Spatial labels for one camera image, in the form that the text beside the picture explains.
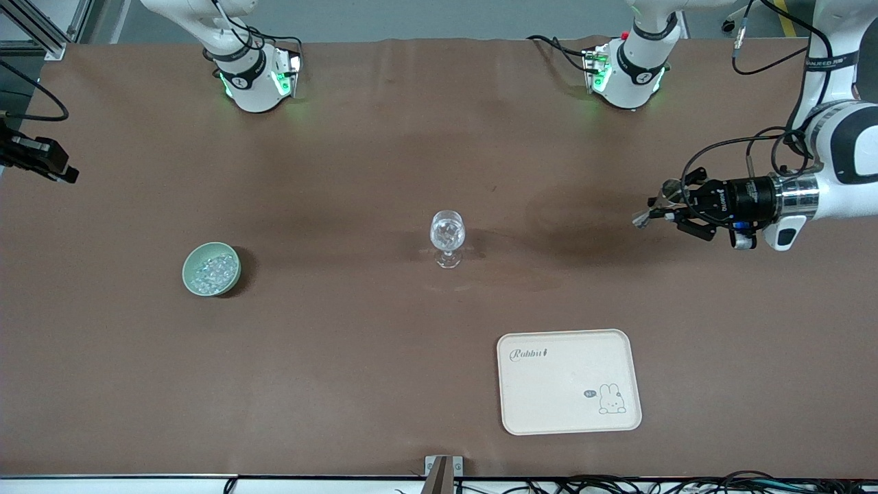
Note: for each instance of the brown table cover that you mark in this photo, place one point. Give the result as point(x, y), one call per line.
point(343, 171)

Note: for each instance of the aluminium extrusion frame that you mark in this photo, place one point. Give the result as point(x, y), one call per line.
point(48, 38)

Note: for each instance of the green ceramic bowl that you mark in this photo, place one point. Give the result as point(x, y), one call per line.
point(233, 278)

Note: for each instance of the pile of clear ice cubes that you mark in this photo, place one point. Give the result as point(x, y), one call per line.
point(212, 273)

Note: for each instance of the clear stemmed wine glass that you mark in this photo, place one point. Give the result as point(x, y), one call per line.
point(447, 233)

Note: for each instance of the steel double jigger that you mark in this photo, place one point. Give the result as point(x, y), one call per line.
point(643, 218)

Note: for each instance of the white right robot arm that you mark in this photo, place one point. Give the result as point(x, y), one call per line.
point(250, 82)

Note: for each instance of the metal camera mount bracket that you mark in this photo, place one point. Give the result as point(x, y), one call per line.
point(442, 470)

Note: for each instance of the white rabbit print tray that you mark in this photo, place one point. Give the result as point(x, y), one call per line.
point(569, 384)

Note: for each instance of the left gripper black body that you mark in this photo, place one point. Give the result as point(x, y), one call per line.
point(744, 197)

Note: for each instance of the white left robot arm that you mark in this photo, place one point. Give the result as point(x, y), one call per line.
point(634, 75)

